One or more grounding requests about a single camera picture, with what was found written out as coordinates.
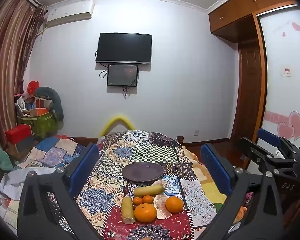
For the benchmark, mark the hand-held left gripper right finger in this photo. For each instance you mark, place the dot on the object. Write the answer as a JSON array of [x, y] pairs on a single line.
[[215, 167]]

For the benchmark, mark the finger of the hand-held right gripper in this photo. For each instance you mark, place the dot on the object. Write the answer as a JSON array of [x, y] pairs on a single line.
[[269, 136], [250, 150]]

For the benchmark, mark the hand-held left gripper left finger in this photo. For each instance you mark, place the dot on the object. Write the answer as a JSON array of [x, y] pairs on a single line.
[[85, 165]]

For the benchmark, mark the purple plate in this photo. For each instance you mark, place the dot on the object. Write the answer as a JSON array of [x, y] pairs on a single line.
[[142, 171]]

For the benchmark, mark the pale tan sugarcane piece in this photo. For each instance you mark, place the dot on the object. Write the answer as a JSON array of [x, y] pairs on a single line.
[[128, 210]]

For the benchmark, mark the small mandarin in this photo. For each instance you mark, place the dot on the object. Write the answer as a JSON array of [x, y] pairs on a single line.
[[137, 201], [147, 199]]

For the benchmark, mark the yellow-green sugarcane piece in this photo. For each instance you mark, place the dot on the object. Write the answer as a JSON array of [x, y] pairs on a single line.
[[147, 191]]

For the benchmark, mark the large orange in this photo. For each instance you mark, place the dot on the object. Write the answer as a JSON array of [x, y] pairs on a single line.
[[145, 213], [174, 204]]

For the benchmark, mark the patchwork bed blanket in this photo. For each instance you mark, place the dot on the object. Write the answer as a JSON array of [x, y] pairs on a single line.
[[54, 152]]

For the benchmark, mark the dark red date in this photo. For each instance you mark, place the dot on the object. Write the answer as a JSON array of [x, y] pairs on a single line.
[[125, 190]]

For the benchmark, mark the green storage box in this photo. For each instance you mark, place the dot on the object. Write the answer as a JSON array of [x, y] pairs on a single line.
[[43, 125]]

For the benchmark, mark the white heart-print wardrobe door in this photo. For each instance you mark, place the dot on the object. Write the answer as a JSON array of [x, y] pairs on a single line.
[[285, 80]]

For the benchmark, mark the patchwork tablecloth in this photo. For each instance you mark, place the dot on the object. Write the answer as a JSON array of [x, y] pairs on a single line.
[[145, 147]]

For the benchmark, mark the orange cardboard box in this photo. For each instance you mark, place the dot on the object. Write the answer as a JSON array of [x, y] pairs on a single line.
[[39, 111]]

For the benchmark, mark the red box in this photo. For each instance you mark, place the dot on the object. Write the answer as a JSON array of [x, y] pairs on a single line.
[[17, 133]]

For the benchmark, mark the teal cloth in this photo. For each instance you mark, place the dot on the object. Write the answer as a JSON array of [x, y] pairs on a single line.
[[2, 158]]

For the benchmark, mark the white small fan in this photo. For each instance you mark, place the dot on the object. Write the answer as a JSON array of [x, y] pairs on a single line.
[[21, 104]]

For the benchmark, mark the red plastic bag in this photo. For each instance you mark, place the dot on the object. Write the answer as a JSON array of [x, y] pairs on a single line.
[[32, 86]]

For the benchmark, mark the small black monitor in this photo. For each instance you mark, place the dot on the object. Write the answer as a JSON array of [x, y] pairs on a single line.
[[122, 75]]

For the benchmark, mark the wooden overhead cabinet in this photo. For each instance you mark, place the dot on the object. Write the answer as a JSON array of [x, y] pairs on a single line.
[[240, 12]]

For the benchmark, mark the striped brown curtain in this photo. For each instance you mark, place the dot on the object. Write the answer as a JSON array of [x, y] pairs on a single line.
[[7, 55]]

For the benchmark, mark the white air conditioner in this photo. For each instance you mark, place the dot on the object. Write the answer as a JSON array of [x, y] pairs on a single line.
[[70, 13]]

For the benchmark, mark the white wall socket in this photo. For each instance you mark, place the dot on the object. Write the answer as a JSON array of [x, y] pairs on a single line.
[[196, 132]]

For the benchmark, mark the black wall television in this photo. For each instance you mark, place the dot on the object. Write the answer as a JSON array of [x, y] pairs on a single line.
[[124, 47]]

